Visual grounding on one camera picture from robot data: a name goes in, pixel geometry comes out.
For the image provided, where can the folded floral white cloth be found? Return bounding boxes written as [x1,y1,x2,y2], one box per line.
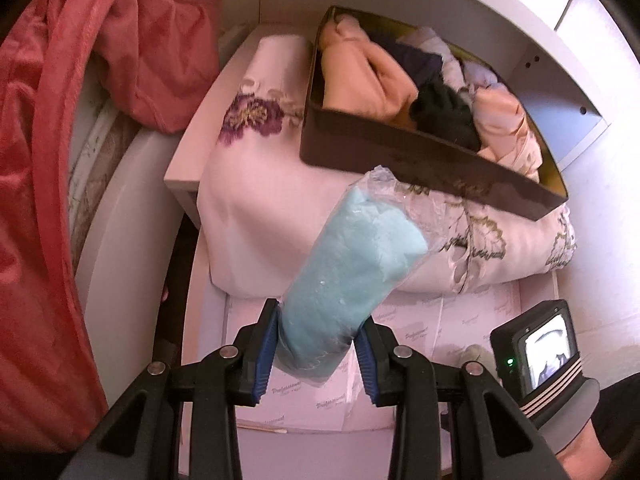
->
[200,35,577,296]

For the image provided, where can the red blanket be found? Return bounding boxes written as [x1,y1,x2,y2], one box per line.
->
[0,0,228,453]

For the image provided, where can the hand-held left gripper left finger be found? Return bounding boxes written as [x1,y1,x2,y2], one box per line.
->
[57,297,280,480]

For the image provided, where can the olive brown storage tray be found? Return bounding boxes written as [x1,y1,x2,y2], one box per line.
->
[299,6,571,222]

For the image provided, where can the patterned mattress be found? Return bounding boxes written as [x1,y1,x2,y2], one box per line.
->
[67,95,141,271]

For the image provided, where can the pink satin cloth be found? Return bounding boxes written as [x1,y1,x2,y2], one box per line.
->
[472,87,543,181]

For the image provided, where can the large peach cloth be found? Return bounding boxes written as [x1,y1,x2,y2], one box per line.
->
[320,15,421,128]

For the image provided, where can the grey nightstand drawer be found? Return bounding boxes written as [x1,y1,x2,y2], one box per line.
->
[164,162,631,480]

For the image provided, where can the person's black trouser leg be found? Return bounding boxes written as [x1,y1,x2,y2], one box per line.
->
[592,372,640,466]

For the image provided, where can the black sock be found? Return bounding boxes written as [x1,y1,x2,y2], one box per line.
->
[409,77,482,151]

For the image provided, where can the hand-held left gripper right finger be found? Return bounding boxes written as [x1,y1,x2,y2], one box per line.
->
[356,317,576,480]

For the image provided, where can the light blue packaged cloth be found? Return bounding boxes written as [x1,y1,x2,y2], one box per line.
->
[276,165,446,388]

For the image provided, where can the white bed frame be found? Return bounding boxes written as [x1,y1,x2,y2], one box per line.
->
[75,125,221,311]

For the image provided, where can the person's right hand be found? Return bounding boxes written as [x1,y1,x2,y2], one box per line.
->
[552,417,618,480]

